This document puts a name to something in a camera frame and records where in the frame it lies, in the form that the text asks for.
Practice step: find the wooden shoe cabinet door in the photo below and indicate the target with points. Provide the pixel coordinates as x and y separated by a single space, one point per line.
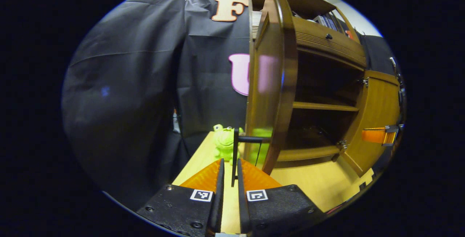
377 109
276 84

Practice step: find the dark blue book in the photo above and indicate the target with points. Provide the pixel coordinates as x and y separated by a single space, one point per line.
329 22

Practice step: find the light blue book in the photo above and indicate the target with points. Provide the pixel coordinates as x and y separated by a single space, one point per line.
335 21

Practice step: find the wooden drawer with black knob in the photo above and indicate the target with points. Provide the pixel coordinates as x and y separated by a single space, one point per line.
338 46

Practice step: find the green frog toy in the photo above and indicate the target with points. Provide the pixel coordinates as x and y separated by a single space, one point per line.
225 142

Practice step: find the black backdrop cloth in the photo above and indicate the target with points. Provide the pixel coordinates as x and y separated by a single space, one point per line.
127 84

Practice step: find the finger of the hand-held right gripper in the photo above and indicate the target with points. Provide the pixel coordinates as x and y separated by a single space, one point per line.
374 135

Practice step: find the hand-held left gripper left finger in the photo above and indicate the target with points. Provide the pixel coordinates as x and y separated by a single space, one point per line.
218 200

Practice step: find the wooden double-door shoe cabinet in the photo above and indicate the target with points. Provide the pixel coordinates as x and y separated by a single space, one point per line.
323 106

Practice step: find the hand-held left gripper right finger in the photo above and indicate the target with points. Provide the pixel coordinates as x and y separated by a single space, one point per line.
242 204

